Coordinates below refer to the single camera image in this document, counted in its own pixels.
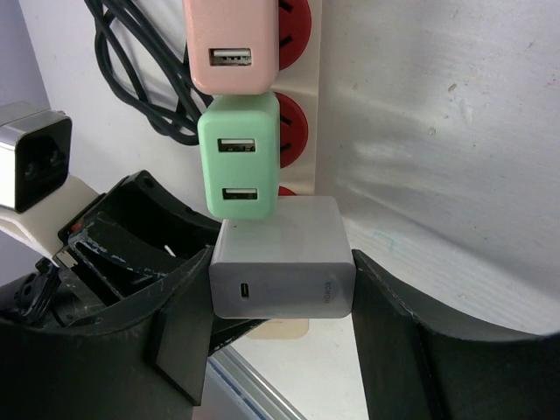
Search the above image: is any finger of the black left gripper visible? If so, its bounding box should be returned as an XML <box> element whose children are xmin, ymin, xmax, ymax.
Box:
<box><xmin>208</xmin><ymin>318</ymin><xmax>266</xmax><ymax>356</ymax></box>

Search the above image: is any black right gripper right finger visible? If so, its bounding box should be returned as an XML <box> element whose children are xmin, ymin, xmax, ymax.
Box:
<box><xmin>352</xmin><ymin>249</ymin><xmax>559</xmax><ymax>419</ymax></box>

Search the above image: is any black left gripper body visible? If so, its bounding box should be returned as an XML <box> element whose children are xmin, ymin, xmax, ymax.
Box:
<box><xmin>1</xmin><ymin>171</ymin><xmax>221</xmax><ymax>326</ymax></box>

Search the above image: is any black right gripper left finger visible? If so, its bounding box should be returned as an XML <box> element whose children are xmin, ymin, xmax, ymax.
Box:
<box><xmin>1</xmin><ymin>249</ymin><xmax>214</xmax><ymax>419</ymax></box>

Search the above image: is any white charger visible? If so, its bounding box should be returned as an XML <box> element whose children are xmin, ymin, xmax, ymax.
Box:
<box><xmin>209</xmin><ymin>196</ymin><xmax>356</xmax><ymax>319</ymax></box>

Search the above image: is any green plug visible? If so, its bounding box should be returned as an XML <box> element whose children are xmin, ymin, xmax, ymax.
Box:
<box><xmin>198</xmin><ymin>91</ymin><xmax>280</xmax><ymax>219</ymax></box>

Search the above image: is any beige power strip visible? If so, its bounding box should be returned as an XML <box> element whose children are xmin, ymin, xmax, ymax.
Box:
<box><xmin>247</xmin><ymin>0</ymin><xmax>325</xmax><ymax>341</ymax></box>

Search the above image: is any pink charger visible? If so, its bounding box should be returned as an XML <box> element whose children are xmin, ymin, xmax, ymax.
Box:
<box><xmin>183</xmin><ymin>0</ymin><xmax>279</xmax><ymax>95</ymax></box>

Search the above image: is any aluminium front rail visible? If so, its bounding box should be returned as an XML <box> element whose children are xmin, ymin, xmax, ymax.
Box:
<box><xmin>193</xmin><ymin>346</ymin><xmax>305</xmax><ymax>420</ymax></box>

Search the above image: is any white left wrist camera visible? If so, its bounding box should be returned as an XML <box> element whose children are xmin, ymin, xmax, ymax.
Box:
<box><xmin>1</xmin><ymin>101</ymin><xmax>98</xmax><ymax>260</ymax></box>

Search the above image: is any black power strip cable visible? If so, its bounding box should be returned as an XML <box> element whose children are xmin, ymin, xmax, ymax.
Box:
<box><xmin>82</xmin><ymin>0</ymin><xmax>214</xmax><ymax>148</ymax></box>

